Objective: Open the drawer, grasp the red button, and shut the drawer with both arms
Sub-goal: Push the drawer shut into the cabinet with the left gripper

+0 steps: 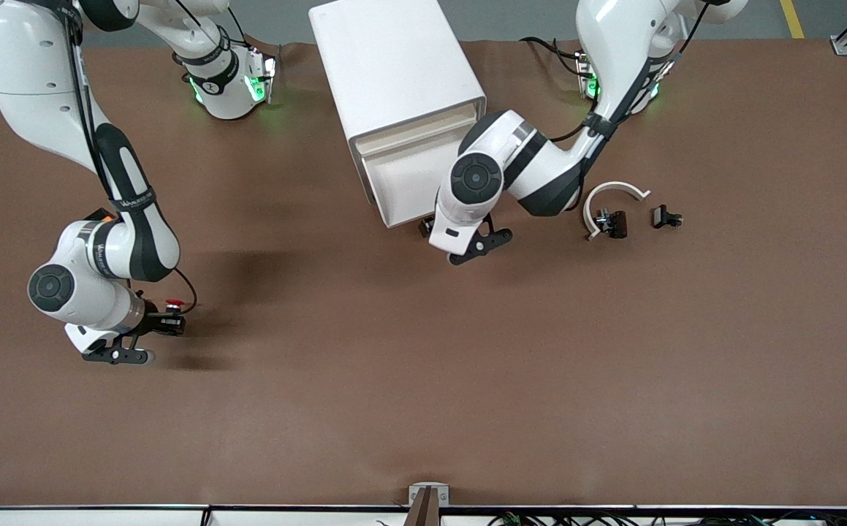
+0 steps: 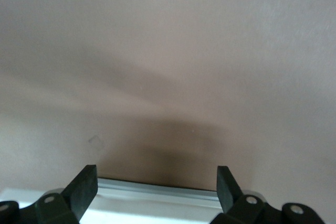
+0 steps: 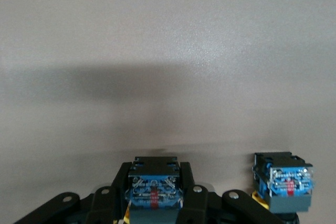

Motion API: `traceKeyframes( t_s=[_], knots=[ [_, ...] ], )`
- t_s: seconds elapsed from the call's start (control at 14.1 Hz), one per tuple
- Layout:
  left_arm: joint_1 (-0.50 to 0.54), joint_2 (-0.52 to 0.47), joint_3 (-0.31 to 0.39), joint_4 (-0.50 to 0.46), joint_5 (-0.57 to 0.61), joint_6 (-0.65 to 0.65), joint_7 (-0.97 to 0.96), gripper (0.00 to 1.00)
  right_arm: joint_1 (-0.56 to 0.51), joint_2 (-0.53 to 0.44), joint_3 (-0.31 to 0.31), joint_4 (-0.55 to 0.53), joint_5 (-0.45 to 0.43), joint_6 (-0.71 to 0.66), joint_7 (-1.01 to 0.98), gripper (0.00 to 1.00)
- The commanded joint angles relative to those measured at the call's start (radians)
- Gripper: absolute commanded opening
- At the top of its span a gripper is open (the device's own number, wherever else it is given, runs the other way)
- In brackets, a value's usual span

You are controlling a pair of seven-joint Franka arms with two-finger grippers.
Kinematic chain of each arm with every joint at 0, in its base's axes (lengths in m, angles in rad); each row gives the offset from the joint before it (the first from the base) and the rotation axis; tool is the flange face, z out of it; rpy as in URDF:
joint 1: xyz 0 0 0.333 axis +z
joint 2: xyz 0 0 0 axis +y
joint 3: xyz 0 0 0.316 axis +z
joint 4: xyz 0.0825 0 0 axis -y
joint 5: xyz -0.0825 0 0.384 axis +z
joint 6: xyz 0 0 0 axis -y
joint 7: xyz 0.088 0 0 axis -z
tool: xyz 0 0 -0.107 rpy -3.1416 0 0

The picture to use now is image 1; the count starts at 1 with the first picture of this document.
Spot white curved plastic part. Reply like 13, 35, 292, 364
582, 181, 651, 242

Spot tangled black cables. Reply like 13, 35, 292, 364
487, 511, 847, 526

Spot black right base cable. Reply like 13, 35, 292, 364
200, 4, 281, 56

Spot black left base cable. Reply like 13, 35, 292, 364
518, 35, 588, 77

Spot brown black electrical component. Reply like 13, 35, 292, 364
596, 209, 628, 240

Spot grey metal bracket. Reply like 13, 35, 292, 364
409, 482, 450, 507

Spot brown table cover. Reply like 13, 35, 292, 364
0, 37, 847, 508

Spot black base cable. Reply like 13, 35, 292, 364
518, 35, 588, 77
200, 4, 281, 56

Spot brown post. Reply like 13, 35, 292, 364
403, 487, 441, 526

